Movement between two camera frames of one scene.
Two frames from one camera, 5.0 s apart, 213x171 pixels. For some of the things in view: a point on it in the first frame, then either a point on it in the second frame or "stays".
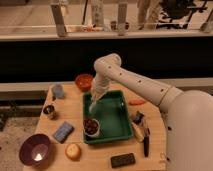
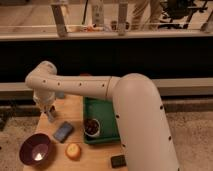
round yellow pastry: x=73 y=151 stays
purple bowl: x=34 y=150 stays
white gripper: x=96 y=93 -> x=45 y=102
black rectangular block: x=123 y=160 stays
